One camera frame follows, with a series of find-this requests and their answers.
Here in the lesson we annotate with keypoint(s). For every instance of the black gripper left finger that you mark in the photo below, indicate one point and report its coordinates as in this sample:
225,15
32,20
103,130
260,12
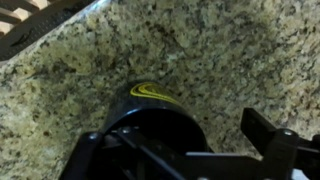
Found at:
87,161

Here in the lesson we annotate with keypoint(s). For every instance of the dark blue coffee mug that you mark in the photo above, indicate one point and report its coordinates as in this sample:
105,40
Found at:
148,135

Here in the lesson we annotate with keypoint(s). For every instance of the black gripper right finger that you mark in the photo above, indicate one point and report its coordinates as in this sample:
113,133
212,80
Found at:
277,146

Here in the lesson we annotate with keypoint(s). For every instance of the wooden chair back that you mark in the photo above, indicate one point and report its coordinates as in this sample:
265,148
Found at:
22,22

